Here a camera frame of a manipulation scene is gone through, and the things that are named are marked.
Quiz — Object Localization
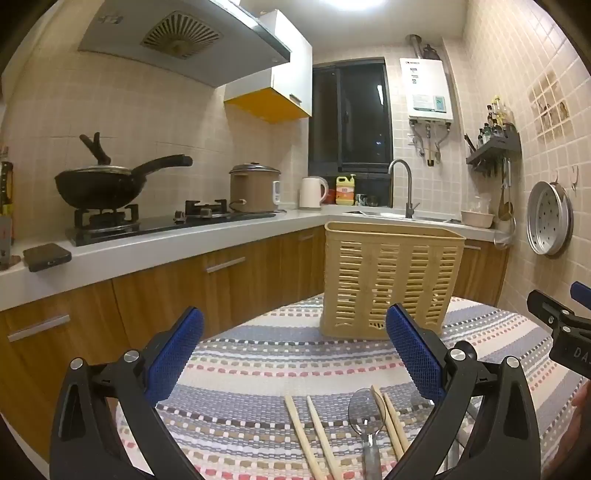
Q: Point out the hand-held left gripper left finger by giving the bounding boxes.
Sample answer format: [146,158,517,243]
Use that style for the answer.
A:
[48,306,206,480]

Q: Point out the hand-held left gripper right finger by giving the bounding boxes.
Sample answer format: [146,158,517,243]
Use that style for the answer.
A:
[383,302,541,480]

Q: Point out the wooden chopstick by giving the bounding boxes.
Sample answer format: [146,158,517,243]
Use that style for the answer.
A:
[284,394,327,480]
[370,385,408,462]
[306,395,345,480]
[383,392,411,452]

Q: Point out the beige slatted plastic utensil basket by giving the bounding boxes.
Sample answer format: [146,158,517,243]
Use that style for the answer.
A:
[320,222,466,341]

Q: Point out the person's right forearm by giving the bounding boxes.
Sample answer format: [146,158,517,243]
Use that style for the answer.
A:
[571,379,591,467]

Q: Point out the small clear plastic spoon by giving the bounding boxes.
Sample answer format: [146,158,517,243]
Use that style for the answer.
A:
[347,388,387,480]

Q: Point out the round metal steamer tray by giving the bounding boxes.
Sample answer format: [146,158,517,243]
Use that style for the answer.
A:
[526,181,574,257]

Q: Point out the striped woven tablecloth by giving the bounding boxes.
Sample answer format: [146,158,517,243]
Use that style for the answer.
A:
[115,295,591,480]

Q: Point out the brass hanging spoon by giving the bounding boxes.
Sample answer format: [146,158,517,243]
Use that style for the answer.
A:
[498,182,514,221]

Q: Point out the white kitchen countertop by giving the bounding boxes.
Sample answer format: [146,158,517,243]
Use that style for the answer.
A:
[0,205,504,315]

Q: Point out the beige bowl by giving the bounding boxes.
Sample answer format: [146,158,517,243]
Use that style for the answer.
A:
[461,210,496,228]

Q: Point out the black gas stove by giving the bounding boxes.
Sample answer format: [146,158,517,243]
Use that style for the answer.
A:
[65,199,278,247]

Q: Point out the steel kitchen sink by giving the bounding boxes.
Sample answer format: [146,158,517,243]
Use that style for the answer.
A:
[344,210,451,223]

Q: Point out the steel kitchen faucet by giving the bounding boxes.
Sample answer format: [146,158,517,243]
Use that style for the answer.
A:
[388,159,421,220]

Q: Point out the black smartphone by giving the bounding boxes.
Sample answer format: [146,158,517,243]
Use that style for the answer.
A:
[22,244,73,273]

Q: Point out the yellow dish soap bottle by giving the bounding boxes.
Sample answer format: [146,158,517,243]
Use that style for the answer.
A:
[335,174,357,206]

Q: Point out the brown rice cooker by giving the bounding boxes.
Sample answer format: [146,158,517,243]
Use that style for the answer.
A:
[229,162,282,214]

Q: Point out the black wok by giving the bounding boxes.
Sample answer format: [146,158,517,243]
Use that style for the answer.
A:
[54,154,194,209]

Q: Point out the group of condiment bottles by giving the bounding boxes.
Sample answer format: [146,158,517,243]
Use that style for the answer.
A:
[478,96,515,144]

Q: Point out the white electric kettle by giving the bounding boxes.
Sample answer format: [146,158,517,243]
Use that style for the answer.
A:
[298,176,329,210]

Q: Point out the water heater pipes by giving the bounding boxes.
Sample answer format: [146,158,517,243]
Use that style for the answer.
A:
[409,121,451,167]

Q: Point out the black wok lid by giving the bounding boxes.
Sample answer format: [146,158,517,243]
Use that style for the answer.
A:
[69,132,132,175]

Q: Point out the dark upright kitchen item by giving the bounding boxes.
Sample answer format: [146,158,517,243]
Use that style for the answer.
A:
[0,147,21,271]

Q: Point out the dark window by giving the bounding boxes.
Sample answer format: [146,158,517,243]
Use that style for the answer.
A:
[307,58,394,176]

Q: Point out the white gas water heater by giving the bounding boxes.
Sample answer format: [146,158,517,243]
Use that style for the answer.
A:
[399,56,453,125]

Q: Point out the grey range hood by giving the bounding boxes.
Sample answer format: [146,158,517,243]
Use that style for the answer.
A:
[78,0,291,88]

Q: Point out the metal flue pipe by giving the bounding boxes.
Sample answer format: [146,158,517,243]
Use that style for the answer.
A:
[406,34,439,60]

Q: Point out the ceiling light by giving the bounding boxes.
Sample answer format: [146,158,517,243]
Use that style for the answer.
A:
[332,0,389,12]

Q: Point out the grey wall spice rack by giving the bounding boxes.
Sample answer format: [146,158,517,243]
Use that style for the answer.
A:
[465,131,522,178]

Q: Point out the white and yellow wall cabinet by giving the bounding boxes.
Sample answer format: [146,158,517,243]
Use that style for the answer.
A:
[223,9,314,124]

